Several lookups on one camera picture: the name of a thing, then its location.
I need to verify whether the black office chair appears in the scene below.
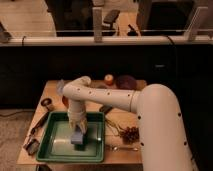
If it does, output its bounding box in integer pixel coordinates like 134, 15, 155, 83
103, 9, 120, 29

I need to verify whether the dark metal scoop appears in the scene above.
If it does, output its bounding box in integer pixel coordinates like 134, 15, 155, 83
23, 138, 40, 156

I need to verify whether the black handled kitchen tool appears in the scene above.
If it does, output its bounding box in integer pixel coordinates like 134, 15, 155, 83
30, 112, 50, 135

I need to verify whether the purple bowl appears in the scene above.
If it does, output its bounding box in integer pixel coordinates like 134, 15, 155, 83
116, 75, 137, 90

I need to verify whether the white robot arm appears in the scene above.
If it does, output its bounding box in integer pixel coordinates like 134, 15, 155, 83
62, 76, 193, 171

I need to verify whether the red bowl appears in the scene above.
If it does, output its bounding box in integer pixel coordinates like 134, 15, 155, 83
62, 96, 69, 108

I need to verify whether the bunch of dark grapes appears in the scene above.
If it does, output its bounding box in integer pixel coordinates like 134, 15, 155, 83
107, 120, 139, 144

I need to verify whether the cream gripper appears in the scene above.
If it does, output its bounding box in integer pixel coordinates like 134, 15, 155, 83
68, 112, 87, 134

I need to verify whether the green plastic tray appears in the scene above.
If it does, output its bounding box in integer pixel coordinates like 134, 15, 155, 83
36, 112, 105, 163

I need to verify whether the clear plastic cup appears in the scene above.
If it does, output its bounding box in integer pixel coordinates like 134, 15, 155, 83
56, 80, 65, 96

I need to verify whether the blue sponge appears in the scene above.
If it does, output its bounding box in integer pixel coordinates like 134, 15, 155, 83
71, 127, 84, 145

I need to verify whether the white horizontal rail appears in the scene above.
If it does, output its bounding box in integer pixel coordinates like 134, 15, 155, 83
0, 35, 213, 47

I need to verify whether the silver fork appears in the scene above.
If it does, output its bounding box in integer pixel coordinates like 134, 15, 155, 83
106, 145, 138, 151

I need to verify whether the orange apple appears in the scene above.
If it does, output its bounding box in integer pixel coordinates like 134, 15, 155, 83
104, 74, 114, 86

